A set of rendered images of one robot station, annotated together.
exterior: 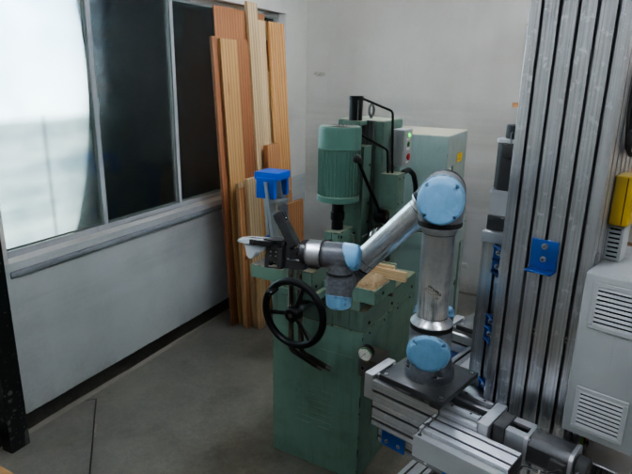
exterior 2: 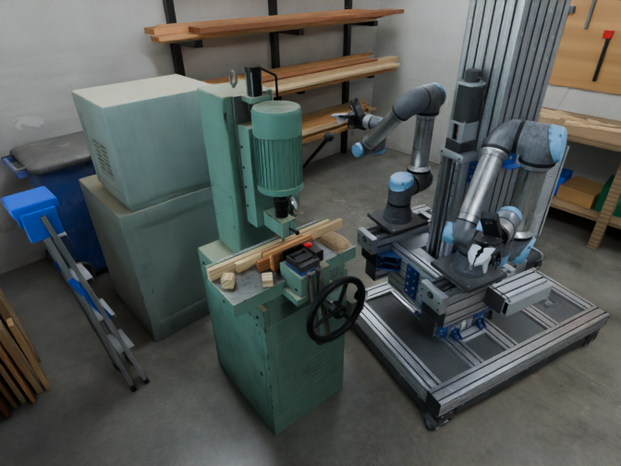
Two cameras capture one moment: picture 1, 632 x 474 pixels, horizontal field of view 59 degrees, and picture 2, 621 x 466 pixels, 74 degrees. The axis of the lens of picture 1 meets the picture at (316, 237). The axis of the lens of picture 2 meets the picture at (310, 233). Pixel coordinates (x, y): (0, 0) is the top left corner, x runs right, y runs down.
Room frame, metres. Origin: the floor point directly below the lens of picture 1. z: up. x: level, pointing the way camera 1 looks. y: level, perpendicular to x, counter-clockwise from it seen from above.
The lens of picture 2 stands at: (1.63, 1.21, 1.89)
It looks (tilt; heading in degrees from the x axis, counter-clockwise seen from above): 32 degrees down; 292
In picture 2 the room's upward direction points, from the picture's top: 1 degrees counter-clockwise
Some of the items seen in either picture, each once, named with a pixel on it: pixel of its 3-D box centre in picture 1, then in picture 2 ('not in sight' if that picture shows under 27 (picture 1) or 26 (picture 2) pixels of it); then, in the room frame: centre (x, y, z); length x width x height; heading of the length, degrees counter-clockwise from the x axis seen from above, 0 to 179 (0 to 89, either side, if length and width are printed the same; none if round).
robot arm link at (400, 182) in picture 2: not in sight; (401, 188); (1.90, -0.69, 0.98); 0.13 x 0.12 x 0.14; 63
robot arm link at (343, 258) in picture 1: (340, 257); (505, 222); (1.48, -0.07, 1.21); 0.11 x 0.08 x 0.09; 75
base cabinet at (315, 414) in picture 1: (344, 367); (274, 329); (2.38, -0.15, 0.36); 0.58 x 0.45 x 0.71; 150
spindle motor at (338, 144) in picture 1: (339, 164); (278, 149); (2.27, -0.09, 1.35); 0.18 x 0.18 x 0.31
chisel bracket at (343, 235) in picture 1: (339, 238); (280, 223); (2.29, -0.10, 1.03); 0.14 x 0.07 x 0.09; 150
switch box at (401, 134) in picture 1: (401, 147); not in sight; (2.48, -0.37, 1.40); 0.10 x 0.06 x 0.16; 150
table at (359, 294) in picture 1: (316, 279); (292, 272); (2.20, 0.00, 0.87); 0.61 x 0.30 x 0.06; 60
